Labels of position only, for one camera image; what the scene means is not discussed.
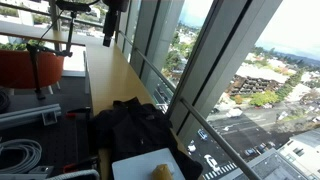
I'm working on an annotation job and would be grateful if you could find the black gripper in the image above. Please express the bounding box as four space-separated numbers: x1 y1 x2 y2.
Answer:
102 0 130 48

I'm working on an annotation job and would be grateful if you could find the black zip vest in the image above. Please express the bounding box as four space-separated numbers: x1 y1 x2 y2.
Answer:
87 96 204 180

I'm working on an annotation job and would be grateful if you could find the grey window mullion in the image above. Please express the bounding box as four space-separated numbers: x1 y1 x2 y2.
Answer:
129 0 185 89
165 0 284 145

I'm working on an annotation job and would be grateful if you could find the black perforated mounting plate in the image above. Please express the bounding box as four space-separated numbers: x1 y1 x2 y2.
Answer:
0 111 100 180

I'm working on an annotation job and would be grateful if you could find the white flat board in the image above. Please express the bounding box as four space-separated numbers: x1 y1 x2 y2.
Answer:
111 147 186 180

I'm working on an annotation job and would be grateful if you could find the yellow crumpled object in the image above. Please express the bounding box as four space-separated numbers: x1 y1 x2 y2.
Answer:
151 163 175 180

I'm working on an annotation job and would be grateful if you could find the grey metal handrail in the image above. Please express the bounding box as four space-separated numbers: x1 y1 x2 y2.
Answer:
115 29 263 180

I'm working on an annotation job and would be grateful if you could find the black camera on tripod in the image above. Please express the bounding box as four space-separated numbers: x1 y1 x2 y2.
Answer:
54 0 93 14

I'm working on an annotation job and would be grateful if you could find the black camera tripod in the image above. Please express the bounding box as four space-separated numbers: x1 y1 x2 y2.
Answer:
25 10 78 101

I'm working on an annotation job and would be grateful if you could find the red handled clamp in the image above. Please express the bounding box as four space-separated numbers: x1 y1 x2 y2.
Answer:
64 106 93 120
61 156 101 174

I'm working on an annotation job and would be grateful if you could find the white cable coil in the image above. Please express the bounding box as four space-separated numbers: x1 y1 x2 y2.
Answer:
0 138 43 175

